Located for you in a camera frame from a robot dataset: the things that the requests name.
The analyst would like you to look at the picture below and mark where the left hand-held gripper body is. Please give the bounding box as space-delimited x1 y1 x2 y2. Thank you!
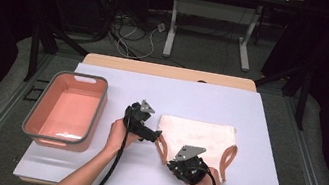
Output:
120 96 158 139

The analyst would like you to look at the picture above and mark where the white power adapter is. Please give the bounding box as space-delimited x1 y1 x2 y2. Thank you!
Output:
155 22 167 34

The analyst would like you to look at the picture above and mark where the white floor cable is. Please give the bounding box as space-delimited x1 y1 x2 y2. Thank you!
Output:
114 22 159 63

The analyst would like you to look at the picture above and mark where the person's left hand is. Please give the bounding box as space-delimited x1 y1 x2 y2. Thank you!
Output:
102 115 145 161

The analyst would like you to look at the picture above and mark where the cream baby bodysuit brown trim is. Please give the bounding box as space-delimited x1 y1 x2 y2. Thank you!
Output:
149 113 243 185

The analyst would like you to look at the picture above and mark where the bundle of black floor cables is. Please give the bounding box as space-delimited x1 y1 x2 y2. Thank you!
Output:
88 0 156 53

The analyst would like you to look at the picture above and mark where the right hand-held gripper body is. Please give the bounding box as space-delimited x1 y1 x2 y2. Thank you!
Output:
169 142 214 185

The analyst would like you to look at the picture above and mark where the black metal stand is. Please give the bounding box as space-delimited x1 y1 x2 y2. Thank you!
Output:
22 21 93 92
248 59 315 130

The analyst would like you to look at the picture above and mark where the light wooden table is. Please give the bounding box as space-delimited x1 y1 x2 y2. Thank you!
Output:
18 44 299 185

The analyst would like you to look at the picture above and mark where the pink basket with grey rim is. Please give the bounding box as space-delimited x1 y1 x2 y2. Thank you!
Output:
18 64 112 157

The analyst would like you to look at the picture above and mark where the left hand-held gripper black cable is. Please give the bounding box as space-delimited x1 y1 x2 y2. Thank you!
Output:
90 109 133 185

